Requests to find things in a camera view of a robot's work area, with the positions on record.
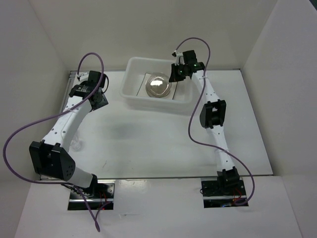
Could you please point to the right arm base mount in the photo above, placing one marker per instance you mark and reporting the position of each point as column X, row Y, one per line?
column 216, row 197

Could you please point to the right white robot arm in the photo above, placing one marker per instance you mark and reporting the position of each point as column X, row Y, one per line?
column 211, row 117

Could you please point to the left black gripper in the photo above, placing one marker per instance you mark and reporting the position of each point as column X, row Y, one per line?
column 103, row 102

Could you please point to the white plastic bin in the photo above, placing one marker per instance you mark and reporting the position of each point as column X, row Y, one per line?
column 136, row 69

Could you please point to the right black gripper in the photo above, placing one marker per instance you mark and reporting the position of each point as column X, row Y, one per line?
column 174, row 77

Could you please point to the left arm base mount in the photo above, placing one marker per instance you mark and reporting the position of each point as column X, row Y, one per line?
column 102, row 199

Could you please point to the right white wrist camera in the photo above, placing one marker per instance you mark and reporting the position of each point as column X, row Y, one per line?
column 179, row 58

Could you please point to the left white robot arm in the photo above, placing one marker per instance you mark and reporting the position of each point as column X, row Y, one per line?
column 50, row 156

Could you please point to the aluminium rail left edge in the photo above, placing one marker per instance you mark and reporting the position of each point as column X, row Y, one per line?
column 71, row 78

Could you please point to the clear glass dish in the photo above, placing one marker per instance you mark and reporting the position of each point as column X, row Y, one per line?
column 158, row 85

